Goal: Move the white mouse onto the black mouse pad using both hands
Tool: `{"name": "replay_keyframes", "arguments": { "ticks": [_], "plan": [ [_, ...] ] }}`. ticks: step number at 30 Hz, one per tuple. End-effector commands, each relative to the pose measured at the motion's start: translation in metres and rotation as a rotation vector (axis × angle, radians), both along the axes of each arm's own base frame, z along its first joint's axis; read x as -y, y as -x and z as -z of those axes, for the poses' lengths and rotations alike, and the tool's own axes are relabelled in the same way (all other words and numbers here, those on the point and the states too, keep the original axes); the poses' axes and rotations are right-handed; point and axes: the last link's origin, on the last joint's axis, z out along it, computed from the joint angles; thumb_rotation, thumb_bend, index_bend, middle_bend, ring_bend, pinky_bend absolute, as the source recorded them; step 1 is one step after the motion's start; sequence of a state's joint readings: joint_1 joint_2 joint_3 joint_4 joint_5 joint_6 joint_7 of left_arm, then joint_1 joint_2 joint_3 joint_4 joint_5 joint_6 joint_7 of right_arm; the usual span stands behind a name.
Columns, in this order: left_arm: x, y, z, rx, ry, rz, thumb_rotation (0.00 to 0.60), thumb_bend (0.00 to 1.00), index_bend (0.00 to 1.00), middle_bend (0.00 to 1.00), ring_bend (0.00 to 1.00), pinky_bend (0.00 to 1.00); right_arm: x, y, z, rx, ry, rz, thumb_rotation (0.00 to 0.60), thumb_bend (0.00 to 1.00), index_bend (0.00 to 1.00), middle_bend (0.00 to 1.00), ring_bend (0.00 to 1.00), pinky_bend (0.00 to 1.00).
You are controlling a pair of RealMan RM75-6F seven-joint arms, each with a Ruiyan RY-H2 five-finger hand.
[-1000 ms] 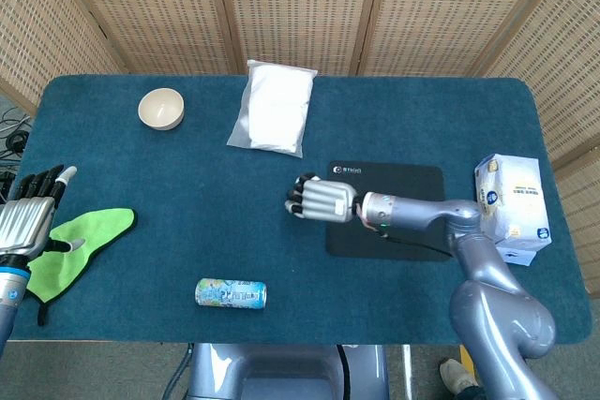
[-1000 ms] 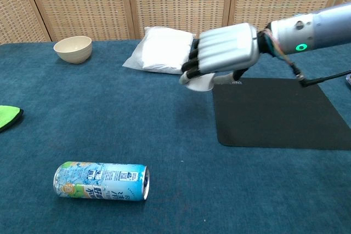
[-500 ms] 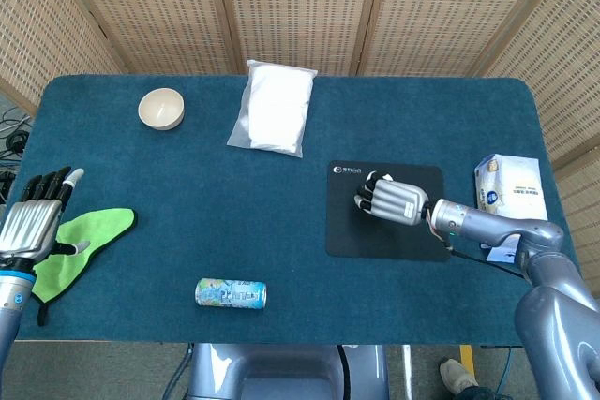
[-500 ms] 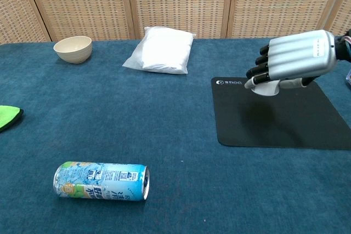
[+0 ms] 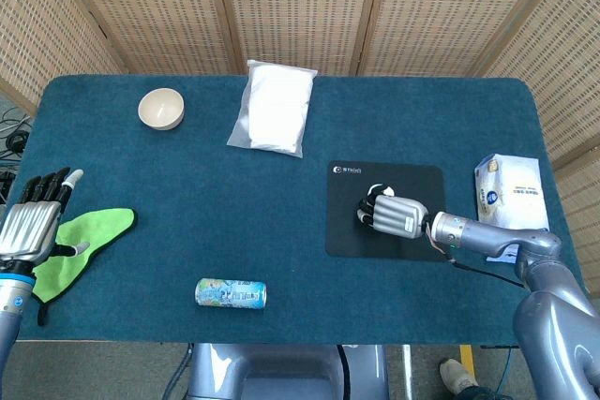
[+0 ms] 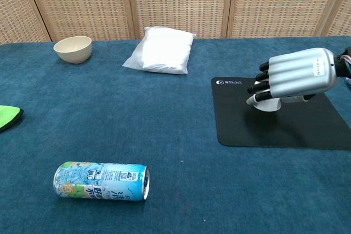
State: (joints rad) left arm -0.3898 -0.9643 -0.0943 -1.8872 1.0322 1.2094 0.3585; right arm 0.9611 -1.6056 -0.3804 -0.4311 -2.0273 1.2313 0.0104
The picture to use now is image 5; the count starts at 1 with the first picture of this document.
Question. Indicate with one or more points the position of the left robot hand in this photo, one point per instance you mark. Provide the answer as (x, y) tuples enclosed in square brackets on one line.
[(28, 226)]

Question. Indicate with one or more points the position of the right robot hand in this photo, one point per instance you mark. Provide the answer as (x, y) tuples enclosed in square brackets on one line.
[(398, 215)]

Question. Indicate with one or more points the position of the white computer mouse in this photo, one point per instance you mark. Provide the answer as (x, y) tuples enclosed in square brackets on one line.
[(388, 192)]

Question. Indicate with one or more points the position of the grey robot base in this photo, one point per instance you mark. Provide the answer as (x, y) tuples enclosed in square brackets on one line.
[(281, 372)]

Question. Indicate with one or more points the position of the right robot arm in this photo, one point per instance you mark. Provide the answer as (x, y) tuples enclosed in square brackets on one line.
[(553, 325)]

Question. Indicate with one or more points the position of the black mouse pad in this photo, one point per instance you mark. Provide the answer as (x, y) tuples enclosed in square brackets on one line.
[(351, 241)]

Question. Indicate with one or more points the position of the white tissue pack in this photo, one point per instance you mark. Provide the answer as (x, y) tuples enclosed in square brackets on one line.
[(508, 189)]

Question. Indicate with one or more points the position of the teal table cover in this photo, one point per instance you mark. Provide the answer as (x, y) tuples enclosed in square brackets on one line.
[(281, 194)]

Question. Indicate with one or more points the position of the white table leg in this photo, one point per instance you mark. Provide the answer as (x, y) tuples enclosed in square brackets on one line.
[(407, 372)]

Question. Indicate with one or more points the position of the clear bag of white powder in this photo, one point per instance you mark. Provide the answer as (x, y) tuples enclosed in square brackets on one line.
[(274, 109)]

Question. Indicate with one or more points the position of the beige shoe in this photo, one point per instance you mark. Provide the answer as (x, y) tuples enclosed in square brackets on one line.
[(457, 374)]

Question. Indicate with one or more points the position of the beige bowl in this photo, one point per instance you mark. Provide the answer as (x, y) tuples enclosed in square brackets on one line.
[(160, 108)]

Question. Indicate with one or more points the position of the light blue drink can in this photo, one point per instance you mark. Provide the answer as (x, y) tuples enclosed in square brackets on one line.
[(229, 294)]

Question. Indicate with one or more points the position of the woven bamboo screen panel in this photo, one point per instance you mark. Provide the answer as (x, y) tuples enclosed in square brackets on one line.
[(37, 34), (150, 11), (459, 11), (562, 67), (300, 2)]

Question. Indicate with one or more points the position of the dark trouser leg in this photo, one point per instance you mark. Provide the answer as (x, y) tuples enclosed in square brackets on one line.
[(480, 393)]

